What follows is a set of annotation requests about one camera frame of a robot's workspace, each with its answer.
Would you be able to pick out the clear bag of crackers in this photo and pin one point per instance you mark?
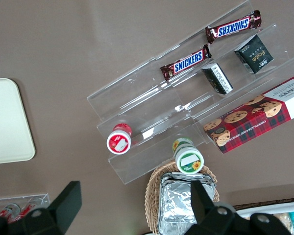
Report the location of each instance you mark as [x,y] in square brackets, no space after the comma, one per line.
[281,222]

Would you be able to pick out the clear acrylic step stand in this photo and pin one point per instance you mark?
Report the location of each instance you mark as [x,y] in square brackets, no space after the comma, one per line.
[281,44]
[149,110]

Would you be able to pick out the black box gold print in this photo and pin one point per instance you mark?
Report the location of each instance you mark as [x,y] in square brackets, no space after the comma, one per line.
[254,55]

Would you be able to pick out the green lid yoghurt cup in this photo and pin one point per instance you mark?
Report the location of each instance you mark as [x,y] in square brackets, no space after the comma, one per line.
[188,161]

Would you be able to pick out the red cola bottle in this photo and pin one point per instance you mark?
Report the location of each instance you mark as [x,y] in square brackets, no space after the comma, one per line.
[27,210]
[12,208]

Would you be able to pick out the white rectangular snack bin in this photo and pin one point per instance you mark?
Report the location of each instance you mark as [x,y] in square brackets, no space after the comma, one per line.
[264,208]

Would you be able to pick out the red lid yoghurt cup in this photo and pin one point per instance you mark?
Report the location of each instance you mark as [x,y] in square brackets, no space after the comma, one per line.
[118,143]

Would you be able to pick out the red tartan cookie box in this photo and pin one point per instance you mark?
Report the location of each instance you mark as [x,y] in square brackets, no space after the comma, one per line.
[247,122]

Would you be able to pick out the black box white label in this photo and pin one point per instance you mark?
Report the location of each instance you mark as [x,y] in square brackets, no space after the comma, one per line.
[219,79]

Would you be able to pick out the cream plastic tray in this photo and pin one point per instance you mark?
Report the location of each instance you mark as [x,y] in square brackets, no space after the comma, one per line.
[7,122]

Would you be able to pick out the aluminium foil container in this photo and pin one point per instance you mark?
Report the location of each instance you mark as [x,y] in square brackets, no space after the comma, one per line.
[176,208]

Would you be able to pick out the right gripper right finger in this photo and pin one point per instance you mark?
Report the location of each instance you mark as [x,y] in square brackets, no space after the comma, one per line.
[201,203]

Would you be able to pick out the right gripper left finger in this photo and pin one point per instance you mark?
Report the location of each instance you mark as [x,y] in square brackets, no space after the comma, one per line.
[67,203]

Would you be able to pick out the clear acrylic bottle rack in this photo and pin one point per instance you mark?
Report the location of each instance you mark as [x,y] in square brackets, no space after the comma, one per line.
[42,199]

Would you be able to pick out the Snickers chocolate bar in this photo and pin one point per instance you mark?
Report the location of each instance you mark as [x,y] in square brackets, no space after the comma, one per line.
[186,64]
[232,28]

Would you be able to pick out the light oval wicker basket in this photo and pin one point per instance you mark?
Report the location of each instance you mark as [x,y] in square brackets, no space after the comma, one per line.
[152,195]

